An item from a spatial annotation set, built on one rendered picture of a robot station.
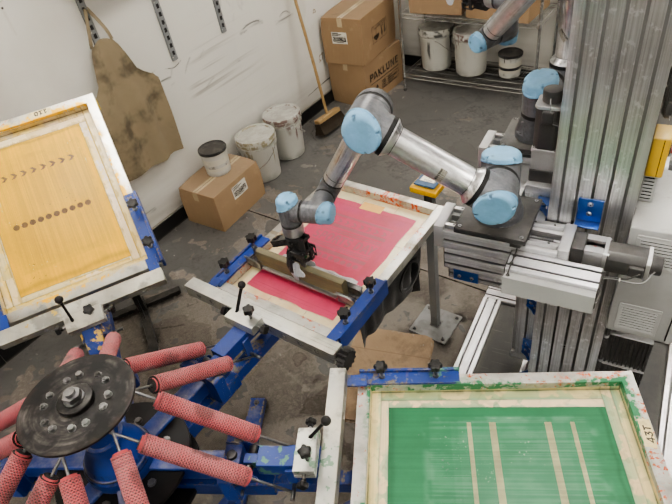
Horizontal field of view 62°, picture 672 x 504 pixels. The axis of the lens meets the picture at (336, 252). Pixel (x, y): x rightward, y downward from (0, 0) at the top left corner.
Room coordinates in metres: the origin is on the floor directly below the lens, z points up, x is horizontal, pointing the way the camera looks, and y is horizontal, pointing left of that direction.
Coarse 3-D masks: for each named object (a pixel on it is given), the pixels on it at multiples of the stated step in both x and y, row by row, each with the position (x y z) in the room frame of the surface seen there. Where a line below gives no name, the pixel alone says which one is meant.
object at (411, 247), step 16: (352, 192) 2.06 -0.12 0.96; (368, 192) 2.00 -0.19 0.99; (384, 192) 1.97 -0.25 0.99; (416, 208) 1.84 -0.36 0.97; (432, 208) 1.80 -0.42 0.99; (432, 224) 1.70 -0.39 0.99; (416, 240) 1.63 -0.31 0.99; (400, 256) 1.56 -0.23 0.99; (240, 272) 1.66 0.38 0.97; (384, 272) 1.49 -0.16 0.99; (224, 288) 1.57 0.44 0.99; (256, 304) 1.45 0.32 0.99; (272, 304) 1.44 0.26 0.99; (304, 320) 1.33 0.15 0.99
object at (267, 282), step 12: (336, 204) 2.00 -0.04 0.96; (348, 204) 1.99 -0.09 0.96; (360, 204) 1.97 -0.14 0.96; (360, 216) 1.89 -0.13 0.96; (312, 228) 1.87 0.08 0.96; (264, 276) 1.63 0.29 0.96; (276, 276) 1.62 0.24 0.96; (264, 288) 1.57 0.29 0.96; (276, 288) 1.55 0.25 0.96; (288, 288) 1.54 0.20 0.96; (288, 300) 1.48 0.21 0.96
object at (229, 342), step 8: (232, 328) 1.31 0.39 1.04; (224, 336) 1.28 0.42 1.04; (232, 336) 1.28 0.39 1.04; (240, 336) 1.27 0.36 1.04; (248, 336) 1.28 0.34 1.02; (216, 344) 1.25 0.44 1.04; (224, 344) 1.25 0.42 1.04; (232, 344) 1.24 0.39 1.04; (240, 344) 1.25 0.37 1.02; (216, 352) 1.22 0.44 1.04; (224, 352) 1.21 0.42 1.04; (232, 352) 1.22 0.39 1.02
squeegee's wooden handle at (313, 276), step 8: (264, 256) 1.64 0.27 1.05; (272, 256) 1.62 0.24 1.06; (280, 256) 1.61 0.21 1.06; (264, 264) 1.65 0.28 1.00; (272, 264) 1.62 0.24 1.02; (280, 264) 1.59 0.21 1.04; (288, 272) 1.57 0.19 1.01; (304, 272) 1.51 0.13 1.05; (312, 272) 1.49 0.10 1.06; (320, 272) 1.48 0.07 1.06; (304, 280) 1.52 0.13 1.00; (312, 280) 1.49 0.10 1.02; (320, 280) 1.46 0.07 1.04; (328, 280) 1.44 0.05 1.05; (336, 280) 1.42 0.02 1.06; (344, 280) 1.41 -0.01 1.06; (328, 288) 1.44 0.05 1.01; (336, 288) 1.41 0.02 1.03; (344, 288) 1.41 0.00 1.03
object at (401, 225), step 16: (384, 224) 1.80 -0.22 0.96; (400, 224) 1.78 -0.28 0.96; (384, 256) 1.61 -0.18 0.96; (336, 272) 1.57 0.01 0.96; (352, 272) 1.56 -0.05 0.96; (368, 272) 1.54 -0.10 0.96; (304, 288) 1.52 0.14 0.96; (304, 304) 1.44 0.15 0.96; (320, 304) 1.43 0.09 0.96; (336, 304) 1.41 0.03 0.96
